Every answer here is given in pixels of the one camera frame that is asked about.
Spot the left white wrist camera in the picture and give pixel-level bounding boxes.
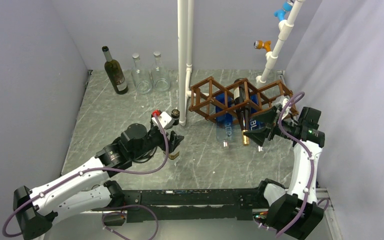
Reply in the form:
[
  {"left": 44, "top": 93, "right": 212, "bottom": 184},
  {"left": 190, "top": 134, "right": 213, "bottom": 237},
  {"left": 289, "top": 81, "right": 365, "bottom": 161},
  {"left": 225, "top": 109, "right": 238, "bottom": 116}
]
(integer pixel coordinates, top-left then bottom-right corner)
[{"left": 151, "top": 109, "right": 175, "bottom": 130}]

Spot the white angled pvc pipe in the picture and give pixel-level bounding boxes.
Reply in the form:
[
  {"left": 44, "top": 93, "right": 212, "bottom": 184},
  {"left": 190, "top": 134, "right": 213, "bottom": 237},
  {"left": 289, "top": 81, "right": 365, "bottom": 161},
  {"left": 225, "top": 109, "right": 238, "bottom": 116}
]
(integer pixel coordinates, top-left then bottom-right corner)
[{"left": 255, "top": 0, "right": 306, "bottom": 87}]

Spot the clear bottle dark label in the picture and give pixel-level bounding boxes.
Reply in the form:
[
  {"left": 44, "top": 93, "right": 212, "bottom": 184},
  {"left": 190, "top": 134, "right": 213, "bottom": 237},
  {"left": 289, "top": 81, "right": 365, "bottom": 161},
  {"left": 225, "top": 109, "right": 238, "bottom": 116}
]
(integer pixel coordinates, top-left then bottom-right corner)
[{"left": 151, "top": 51, "right": 171, "bottom": 92}]

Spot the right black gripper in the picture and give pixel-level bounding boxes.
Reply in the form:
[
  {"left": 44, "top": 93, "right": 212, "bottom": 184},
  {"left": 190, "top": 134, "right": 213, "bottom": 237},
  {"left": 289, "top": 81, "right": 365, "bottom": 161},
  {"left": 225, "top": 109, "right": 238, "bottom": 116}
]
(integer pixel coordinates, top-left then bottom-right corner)
[{"left": 243, "top": 105, "right": 297, "bottom": 146}]

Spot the brown wooden wine rack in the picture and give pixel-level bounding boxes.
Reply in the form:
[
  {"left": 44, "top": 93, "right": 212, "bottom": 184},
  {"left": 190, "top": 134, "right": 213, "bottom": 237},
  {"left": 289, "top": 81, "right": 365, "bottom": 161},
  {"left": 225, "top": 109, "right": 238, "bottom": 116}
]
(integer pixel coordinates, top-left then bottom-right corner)
[{"left": 188, "top": 76, "right": 293, "bottom": 123}]

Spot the orange pipe valve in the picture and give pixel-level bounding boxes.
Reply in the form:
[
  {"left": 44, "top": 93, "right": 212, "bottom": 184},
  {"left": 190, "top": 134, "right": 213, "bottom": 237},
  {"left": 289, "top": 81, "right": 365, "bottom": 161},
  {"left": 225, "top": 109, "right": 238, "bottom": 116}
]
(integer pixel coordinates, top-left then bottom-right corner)
[{"left": 253, "top": 40, "right": 272, "bottom": 53}]

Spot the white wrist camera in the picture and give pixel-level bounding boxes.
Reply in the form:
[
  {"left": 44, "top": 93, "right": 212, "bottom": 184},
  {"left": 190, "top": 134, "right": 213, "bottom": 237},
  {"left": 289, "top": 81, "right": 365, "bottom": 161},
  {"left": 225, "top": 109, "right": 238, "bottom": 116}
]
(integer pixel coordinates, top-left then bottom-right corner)
[
  {"left": 277, "top": 96, "right": 292, "bottom": 119},
  {"left": 151, "top": 109, "right": 175, "bottom": 130}
]

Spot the clear blue-label bottle right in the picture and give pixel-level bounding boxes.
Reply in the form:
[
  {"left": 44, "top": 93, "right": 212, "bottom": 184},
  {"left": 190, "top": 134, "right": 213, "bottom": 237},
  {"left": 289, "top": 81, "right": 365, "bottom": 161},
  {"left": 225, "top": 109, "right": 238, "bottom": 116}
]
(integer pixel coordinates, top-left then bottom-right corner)
[{"left": 249, "top": 95, "right": 265, "bottom": 153}]

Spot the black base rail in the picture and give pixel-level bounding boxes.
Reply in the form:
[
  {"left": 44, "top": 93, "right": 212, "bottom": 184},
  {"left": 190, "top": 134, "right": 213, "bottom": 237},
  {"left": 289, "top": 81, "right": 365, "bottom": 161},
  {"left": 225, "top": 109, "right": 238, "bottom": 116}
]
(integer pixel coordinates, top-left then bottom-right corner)
[{"left": 100, "top": 179, "right": 271, "bottom": 223}]

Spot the clear blue-label bottle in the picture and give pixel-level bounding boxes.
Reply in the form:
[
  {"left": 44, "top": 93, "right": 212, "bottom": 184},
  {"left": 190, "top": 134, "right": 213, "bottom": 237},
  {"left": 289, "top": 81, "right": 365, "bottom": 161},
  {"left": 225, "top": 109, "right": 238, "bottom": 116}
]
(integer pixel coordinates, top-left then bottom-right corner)
[
  {"left": 249, "top": 95, "right": 265, "bottom": 153},
  {"left": 215, "top": 93, "right": 233, "bottom": 149}
]

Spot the brown bottle gold foil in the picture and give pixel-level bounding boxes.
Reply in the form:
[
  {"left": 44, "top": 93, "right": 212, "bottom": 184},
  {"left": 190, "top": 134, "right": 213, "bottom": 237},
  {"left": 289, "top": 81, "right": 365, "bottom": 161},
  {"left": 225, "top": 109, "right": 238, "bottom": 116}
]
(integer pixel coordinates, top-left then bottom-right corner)
[{"left": 233, "top": 83, "right": 250, "bottom": 146}]

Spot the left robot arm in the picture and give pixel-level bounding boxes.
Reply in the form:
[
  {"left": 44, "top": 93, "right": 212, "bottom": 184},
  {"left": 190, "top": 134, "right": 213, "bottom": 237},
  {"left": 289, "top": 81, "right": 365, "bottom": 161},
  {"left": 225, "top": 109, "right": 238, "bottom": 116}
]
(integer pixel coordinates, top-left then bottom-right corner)
[{"left": 13, "top": 122, "right": 185, "bottom": 240}]

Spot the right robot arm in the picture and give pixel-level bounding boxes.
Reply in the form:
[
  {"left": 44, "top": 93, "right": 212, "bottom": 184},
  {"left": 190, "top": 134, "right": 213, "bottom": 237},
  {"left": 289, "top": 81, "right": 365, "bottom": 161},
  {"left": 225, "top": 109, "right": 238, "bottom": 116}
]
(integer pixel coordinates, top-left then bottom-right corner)
[{"left": 245, "top": 106, "right": 325, "bottom": 240}]

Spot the dark green wine bottle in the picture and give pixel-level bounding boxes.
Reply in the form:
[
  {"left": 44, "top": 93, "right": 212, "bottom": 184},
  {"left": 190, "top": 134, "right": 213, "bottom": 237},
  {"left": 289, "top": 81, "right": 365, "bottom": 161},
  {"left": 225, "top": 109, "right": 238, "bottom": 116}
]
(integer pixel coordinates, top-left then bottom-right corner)
[{"left": 101, "top": 46, "right": 129, "bottom": 95}]

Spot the clear bottle with cork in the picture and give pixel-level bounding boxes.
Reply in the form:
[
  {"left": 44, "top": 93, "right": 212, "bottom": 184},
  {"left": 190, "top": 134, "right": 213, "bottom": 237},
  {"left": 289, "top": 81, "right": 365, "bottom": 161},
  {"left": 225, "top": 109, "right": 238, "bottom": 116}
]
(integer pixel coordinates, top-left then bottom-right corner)
[{"left": 131, "top": 53, "right": 153, "bottom": 95}]

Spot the white vertical pvc pipe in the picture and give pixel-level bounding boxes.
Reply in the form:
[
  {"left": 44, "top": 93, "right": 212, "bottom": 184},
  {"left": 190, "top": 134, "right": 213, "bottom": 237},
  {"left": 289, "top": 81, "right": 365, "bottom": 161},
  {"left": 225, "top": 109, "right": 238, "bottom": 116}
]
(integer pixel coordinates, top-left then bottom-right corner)
[{"left": 177, "top": 0, "right": 195, "bottom": 127}]

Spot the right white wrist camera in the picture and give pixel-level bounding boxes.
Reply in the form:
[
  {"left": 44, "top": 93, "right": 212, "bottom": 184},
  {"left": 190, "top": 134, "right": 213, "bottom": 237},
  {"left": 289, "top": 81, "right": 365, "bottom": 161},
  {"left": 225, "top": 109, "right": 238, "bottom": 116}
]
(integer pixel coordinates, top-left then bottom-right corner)
[{"left": 277, "top": 96, "right": 292, "bottom": 119}]

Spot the clear blue-label bottle left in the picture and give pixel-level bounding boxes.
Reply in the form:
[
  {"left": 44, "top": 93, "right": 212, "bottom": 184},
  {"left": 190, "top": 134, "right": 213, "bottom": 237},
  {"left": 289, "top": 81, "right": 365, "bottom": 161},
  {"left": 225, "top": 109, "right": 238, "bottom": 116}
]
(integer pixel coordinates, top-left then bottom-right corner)
[{"left": 215, "top": 93, "right": 233, "bottom": 149}]

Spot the blue pipe valve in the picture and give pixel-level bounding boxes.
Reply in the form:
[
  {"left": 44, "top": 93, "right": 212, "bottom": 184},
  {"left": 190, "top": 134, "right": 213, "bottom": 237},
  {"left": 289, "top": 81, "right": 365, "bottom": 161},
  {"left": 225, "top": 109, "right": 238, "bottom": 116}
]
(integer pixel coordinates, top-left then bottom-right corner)
[{"left": 274, "top": 0, "right": 295, "bottom": 22}]

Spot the small dark bottle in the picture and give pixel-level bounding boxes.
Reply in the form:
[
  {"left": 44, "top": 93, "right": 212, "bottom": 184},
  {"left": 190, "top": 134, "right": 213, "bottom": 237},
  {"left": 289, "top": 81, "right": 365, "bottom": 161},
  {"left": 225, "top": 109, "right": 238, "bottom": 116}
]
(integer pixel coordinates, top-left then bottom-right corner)
[{"left": 163, "top": 108, "right": 186, "bottom": 161}]

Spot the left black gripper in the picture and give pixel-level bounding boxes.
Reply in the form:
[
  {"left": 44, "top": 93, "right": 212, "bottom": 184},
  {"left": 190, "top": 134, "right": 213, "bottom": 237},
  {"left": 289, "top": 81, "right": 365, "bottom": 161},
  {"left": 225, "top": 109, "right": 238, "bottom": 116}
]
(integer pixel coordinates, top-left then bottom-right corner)
[{"left": 130, "top": 124, "right": 184, "bottom": 160}]

